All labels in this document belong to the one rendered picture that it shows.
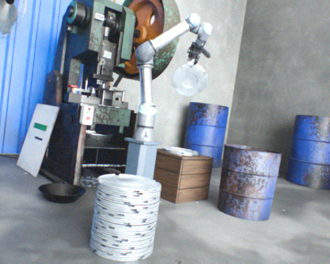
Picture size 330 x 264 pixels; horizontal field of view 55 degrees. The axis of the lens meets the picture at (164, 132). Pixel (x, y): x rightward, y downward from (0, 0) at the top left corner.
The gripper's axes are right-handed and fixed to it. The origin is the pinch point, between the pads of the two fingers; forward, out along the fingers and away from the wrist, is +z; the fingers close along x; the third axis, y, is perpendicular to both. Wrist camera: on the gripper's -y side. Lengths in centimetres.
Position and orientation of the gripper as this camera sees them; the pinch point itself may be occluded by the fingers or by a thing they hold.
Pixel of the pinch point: (192, 66)
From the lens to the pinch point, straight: 249.8
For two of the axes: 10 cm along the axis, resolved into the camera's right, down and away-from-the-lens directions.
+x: 1.1, 7.6, -6.4
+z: -3.1, 6.4, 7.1
